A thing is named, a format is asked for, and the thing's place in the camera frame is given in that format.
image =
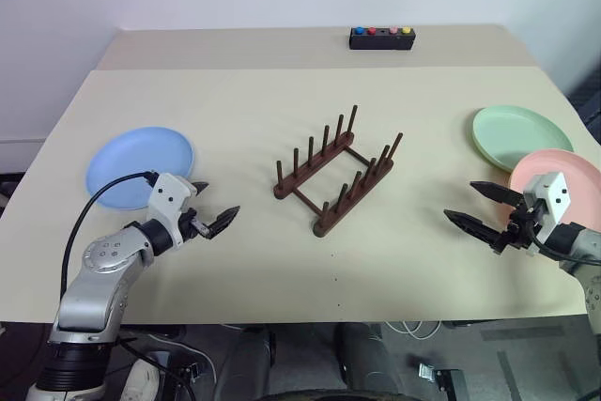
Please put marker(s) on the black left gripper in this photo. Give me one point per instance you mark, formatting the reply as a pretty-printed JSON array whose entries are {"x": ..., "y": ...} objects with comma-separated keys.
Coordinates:
[{"x": 192, "y": 225}]

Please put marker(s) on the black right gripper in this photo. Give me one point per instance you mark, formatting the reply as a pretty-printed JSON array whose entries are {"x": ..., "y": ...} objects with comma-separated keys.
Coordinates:
[{"x": 519, "y": 232}]

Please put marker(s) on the green plate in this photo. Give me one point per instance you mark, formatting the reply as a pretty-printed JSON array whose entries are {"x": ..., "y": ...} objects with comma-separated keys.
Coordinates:
[{"x": 512, "y": 133}]

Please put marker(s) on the blue plate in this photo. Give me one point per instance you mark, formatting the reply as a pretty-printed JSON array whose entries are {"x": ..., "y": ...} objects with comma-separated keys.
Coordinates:
[{"x": 136, "y": 152}]

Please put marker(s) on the pink red plate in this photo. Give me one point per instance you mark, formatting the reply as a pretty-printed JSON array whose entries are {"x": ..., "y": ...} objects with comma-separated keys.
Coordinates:
[{"x": 582, "y": 171}]

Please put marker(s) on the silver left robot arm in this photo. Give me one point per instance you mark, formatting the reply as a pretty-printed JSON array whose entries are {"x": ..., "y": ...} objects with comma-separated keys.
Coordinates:
[{"x": 94, "y": 288}]

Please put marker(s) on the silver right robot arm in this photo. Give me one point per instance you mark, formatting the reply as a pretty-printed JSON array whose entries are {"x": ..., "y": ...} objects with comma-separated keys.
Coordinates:
[{"x": 587, "y": 241}]

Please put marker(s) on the brown wooden dish rack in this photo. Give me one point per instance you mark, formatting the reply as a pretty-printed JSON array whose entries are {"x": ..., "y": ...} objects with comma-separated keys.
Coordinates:
[{"x": 338, "y": 147}]

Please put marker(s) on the black ribbed object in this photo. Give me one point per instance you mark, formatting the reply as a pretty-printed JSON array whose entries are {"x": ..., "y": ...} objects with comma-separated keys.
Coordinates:
[{"x": 589, "y": 100}]

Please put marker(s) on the dark grey rounded shape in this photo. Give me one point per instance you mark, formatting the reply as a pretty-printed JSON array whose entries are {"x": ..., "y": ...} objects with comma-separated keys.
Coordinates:
[{"x": 366, "y": 359}]

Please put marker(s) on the black button box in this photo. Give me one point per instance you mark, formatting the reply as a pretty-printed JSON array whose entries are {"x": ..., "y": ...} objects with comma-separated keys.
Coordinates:
[{"x": 380, "y": 42}]

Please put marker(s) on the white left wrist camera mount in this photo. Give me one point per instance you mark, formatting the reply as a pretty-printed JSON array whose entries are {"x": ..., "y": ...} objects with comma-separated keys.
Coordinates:
[{"x": 164, "y": 194}]

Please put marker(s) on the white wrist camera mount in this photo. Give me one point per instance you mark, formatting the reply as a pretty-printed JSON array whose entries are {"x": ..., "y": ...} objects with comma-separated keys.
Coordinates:
[
  {"x": 164, "y": 194},
  {"x": 559, "y": 194}
]

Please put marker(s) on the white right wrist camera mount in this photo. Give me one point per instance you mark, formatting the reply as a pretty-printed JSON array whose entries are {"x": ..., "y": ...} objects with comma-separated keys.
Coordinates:
[{"x": 559, "y": 194}]

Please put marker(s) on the small metal bracket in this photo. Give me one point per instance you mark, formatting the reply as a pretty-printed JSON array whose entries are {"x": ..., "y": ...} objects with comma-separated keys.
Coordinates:
[{"x": 441, "y": 377}]

